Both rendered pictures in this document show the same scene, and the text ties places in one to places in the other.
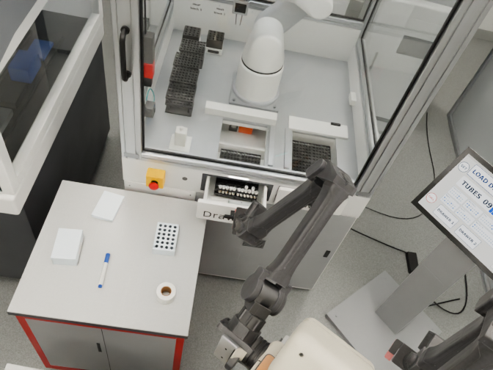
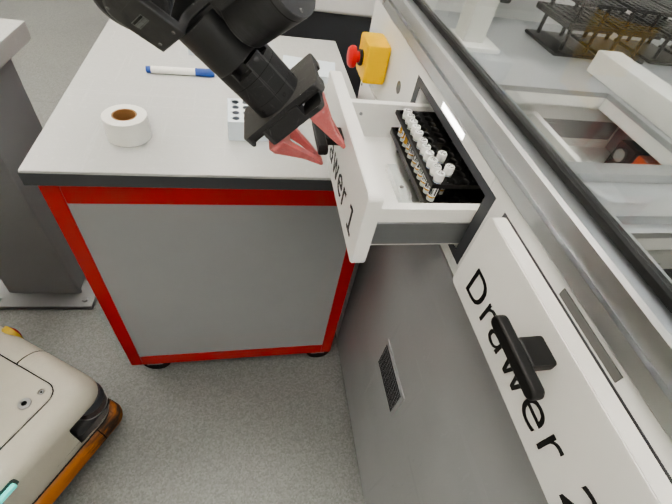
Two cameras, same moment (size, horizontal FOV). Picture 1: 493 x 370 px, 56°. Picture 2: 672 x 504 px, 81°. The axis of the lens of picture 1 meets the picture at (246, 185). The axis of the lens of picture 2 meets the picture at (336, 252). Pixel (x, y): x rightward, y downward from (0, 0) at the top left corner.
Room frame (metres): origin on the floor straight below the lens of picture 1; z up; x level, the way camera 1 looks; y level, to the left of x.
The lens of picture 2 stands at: (0.98, -0.43, 1.18)
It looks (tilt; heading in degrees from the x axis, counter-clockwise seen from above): 47 degrees down; 79
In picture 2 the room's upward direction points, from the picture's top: 13 degrees clockwise
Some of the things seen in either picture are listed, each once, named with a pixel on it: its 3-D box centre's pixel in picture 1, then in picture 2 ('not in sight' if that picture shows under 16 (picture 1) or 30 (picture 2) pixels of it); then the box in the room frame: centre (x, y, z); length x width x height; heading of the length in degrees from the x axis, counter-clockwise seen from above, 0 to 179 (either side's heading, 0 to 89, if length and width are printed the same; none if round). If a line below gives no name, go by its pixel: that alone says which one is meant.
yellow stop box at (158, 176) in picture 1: (155, 178); (371, 58); (1.12, 0.36, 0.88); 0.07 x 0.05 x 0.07; 97
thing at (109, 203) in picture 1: (108, 205); (308, 69); (1.00, 0.52, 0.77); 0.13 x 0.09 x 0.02; 179
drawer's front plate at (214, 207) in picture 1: (232, 213); (345, 157); (1.05, 0.02, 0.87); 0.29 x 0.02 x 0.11; 97
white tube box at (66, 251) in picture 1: (67, 247); not in sight; (0.77, 0.58, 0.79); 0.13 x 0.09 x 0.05; 13
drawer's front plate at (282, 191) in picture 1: (310, 201); (536, 368); (1.21, -0.28, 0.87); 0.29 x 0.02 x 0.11; 97
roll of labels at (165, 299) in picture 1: (166, 293); (127, 125); (0.70, 0.18, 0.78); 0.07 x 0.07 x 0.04
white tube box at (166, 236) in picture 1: (166, 238); (262, 119); (0.92, 0.25, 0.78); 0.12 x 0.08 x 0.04; 9
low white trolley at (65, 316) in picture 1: (124, 293); (233, 214); (0.83, 0.41, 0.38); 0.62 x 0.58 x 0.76; 97
